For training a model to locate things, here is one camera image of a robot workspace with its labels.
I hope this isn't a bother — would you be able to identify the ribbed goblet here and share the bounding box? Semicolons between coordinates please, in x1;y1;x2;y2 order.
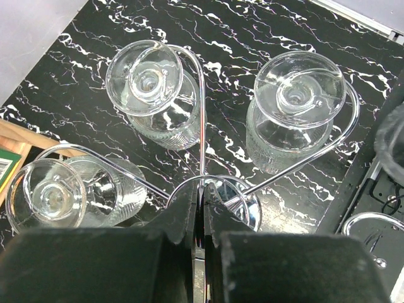
246;50;347;175
5;155;147;233
105;40;206;151

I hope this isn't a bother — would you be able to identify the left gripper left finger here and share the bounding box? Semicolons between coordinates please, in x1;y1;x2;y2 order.
1;181;197;302

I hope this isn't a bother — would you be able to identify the chrome wine glass rack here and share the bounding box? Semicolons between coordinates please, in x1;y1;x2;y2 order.
33;39;404;303

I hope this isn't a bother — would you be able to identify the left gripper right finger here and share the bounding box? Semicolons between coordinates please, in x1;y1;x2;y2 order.
203;184;389;302

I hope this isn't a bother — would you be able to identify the green Scrub Daddy box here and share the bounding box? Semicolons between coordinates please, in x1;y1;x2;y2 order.
1;148;22;191

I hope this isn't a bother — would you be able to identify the wooden two-tier shelf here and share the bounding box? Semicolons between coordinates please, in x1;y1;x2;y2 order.
1;119;59;205

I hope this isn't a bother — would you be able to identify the clear stemmed wine glass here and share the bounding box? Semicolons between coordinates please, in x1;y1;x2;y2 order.
374;104;403;185

